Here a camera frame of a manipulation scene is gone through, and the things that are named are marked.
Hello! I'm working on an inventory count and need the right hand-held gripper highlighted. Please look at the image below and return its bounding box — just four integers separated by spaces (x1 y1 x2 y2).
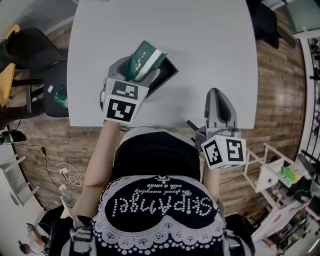
185 87 248 171

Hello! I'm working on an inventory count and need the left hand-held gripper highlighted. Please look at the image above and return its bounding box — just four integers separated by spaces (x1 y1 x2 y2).
100 56 163 125

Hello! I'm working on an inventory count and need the green and white packet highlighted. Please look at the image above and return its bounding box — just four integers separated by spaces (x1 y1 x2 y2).
123 40 168 82

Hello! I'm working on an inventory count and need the dark grey box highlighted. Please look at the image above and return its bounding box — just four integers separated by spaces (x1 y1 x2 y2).
143 56 180 97

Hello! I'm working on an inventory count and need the person's right forearm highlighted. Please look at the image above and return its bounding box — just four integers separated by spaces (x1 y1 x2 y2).
201 167 221 201

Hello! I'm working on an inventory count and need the person's left forearm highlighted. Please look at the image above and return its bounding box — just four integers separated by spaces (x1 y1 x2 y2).
72 119 126 221

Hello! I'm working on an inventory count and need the person's left hand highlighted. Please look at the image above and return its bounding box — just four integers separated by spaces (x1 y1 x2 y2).
99 77 108 111

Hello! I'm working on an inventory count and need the person's black printed top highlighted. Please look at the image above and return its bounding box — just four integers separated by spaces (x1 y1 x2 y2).
49 126 256 256

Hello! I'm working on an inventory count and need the white step stool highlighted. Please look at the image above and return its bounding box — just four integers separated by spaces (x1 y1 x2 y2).
240 142 309 209

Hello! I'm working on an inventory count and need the green cloth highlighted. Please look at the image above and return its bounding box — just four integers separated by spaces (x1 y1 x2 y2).
280 165 297 180

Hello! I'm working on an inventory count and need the black metal rack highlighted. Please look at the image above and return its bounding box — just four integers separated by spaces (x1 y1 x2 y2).
293 32 320 164

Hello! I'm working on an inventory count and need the black office chair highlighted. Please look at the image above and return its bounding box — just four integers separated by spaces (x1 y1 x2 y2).
246 0 298 50
0 26 70 118

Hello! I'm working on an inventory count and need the tan wooden desk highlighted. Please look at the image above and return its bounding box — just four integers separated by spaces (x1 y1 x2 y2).
0 23 21 109

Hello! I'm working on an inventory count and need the black and green device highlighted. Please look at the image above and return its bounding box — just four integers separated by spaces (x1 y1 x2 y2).
0 129 28 144

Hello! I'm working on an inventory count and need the grey harness strap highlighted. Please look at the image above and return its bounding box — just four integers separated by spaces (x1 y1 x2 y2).
216 199 234 256
59 196 93 249

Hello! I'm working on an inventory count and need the white floor cable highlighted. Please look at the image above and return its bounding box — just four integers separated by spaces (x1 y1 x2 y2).
24 143 84 188

